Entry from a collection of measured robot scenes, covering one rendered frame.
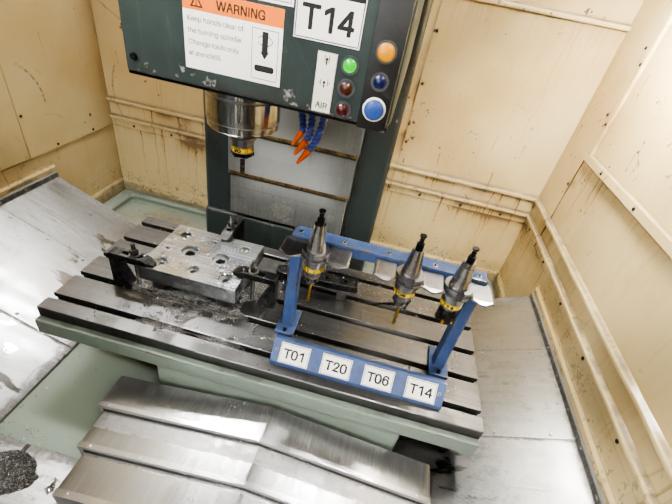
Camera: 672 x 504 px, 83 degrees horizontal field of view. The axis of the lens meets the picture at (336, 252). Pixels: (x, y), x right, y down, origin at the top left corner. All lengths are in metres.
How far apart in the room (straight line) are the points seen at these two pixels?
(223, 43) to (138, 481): 0.95
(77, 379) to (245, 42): 1.13
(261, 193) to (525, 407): 1.13
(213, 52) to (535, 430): 1.19
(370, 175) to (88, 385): 1.13
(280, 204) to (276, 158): 0.19
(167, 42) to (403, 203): 1.34
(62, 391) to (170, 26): 1.09
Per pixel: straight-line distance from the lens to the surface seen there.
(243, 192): 1.54
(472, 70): 1.67
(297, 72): 0.65
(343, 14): 0.62
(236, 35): 0.67
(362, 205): 1.46
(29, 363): 1.51
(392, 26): 0.61
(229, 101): 0.84
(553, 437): 1.29
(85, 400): 1.41
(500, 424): 1.29
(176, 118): 2.03
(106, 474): 1.18
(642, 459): 1.12
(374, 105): 0.62
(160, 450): 1.14
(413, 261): 0.84
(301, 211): 1.49
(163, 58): 0.74
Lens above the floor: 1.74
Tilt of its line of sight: 36 degrees down
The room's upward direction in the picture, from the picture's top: 11 degrees clockwise
